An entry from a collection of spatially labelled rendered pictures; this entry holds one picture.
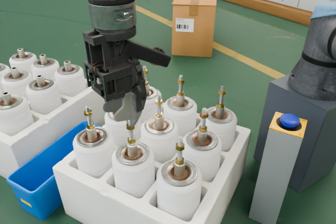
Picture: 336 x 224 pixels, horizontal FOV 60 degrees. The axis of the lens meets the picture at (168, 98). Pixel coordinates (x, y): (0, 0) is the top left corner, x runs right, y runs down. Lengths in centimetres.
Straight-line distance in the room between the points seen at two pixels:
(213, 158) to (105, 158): 26
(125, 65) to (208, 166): 32
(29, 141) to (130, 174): 39
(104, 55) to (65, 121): 55
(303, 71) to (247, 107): 51
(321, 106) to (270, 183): 23
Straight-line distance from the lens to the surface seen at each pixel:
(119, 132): 78
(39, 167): 96
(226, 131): 77
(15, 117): 92
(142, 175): 66
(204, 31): 168
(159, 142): 72
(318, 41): 81
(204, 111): 65
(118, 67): 51
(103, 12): 47
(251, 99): 137
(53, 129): 99
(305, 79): 84
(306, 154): 90
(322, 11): 80
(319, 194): 102
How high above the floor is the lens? 71
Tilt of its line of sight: 32 degrees down
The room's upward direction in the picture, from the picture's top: straight up
